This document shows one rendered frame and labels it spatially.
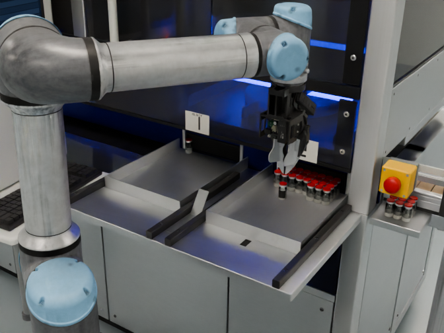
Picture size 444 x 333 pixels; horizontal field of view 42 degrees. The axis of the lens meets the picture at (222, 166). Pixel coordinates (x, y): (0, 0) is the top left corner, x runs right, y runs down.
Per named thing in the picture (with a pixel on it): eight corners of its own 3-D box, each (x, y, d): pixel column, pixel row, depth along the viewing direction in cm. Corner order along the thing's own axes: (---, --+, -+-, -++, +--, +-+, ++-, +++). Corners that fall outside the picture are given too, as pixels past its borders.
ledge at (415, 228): (386, 202, 160) (387, 196, 159) (434, 215, 154) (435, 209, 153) (369, 223, 149) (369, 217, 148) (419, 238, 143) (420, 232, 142)
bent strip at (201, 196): (199, 208, 151) (199, 187, 149) (209, 211, 150) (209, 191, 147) (166, 231, 141) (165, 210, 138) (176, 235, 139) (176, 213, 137)
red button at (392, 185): (386, 186, 143) (388, 172, 141) (402, 191, 141) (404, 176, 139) (380, 192, 140) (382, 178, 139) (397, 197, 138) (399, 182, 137)
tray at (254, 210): (271, 174, 171) (271, 163, 169) (355, 197, 158) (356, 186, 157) (205, 222, 145) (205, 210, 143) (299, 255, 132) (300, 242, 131)
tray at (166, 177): (178, 147, 187) (178, 137, 186) (248, 167, 175) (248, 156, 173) (105, 187, 161) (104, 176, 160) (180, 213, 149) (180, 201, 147)
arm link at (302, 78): (281, 54, 121) (317, 60, 117) (280, 75, 123) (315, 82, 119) (263, 61, 115) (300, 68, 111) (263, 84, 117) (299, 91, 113)
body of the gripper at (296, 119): (257, 140, 121) (259, 84, 116) (276, 127, 128) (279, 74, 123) (289, 148, 117) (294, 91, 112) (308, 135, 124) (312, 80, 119)
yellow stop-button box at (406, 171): (387, 181, 149) (391, 156, 146) (415, 188, 146) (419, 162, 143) (377, 192, 144) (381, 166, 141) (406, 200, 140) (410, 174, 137)
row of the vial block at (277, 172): (275, 183, 165) (276, 168, 163) (333, 199, 156) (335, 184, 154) (271, 185, 163) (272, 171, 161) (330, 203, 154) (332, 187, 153)
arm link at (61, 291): (37, 368, 98) (27, 304, 92) (28, 319, 109) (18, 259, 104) (108, 349, 103) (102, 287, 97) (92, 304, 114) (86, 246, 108)
